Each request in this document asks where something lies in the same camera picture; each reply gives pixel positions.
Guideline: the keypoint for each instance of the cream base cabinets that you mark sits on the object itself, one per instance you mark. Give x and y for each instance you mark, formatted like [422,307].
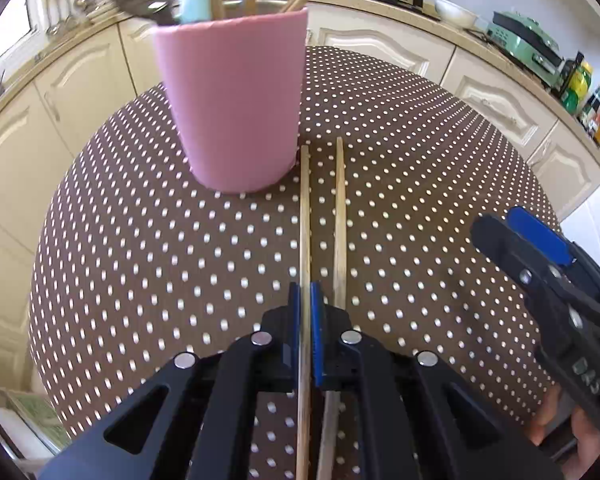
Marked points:
[80,75]

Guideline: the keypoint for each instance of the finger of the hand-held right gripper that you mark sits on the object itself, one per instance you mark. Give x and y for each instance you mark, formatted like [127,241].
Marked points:
[500,247]
[540,237]

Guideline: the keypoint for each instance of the brown polka dot tablecloth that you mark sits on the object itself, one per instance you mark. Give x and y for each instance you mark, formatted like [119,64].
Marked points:
[180,260]

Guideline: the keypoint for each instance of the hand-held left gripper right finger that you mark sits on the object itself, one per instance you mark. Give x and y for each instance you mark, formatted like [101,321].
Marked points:
[317,335]

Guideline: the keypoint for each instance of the window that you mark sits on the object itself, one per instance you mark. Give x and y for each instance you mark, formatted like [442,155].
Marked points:
[15,35]

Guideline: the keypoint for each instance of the green patterned box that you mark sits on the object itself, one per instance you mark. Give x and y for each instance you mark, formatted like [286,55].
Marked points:
[35,415]

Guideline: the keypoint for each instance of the person's right hand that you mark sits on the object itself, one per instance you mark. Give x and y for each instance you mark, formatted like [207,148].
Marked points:
[590,452]

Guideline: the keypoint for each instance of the green electric cooker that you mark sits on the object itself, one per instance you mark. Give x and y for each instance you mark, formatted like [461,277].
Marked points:
[525,40]

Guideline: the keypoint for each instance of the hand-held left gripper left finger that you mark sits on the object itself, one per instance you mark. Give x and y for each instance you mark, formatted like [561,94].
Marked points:
[294,335]

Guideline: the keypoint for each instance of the green oil bottle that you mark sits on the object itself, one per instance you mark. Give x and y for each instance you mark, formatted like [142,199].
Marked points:
[575,90]

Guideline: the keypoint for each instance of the pink cup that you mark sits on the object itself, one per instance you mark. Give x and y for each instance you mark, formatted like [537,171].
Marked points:
[230,110]

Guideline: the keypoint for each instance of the dark sauce bottle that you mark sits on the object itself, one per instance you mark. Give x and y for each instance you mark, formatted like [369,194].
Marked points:
[592,110]

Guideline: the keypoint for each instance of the white bowl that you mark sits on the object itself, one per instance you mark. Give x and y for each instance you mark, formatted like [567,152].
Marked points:
[455,12]

